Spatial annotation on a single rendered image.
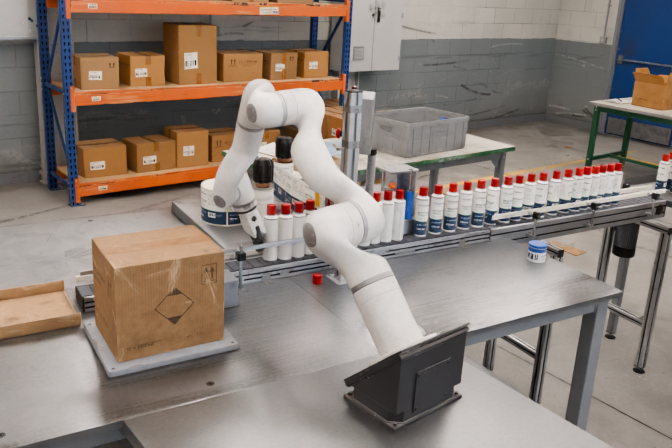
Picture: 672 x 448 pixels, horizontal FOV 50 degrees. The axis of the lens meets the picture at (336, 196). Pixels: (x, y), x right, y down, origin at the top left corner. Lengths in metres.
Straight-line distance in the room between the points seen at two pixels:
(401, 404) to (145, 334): 0.70
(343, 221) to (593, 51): 9.04
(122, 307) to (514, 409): 1.03
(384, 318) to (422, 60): 7.36
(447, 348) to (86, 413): 0.88
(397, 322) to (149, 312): 0.65
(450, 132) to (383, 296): 3.03
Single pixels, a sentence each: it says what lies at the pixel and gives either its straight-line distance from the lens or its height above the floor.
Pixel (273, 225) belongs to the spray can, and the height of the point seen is 1.02.
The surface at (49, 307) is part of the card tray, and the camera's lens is 2.39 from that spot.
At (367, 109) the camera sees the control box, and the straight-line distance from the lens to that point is 2.38.
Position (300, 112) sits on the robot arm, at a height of 1.48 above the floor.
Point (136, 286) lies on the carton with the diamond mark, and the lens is 1.93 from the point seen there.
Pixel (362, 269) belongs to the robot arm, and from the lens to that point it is 1.83.
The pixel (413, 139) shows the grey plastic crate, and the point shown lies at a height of 0.92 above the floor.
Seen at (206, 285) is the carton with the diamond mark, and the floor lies 1.03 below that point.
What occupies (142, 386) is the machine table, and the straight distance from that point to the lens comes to 1.94.
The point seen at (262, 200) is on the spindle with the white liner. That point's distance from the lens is 2.75.
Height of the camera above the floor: 1.85
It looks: 17 degrees down
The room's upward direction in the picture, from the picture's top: 3 degrees clockwise
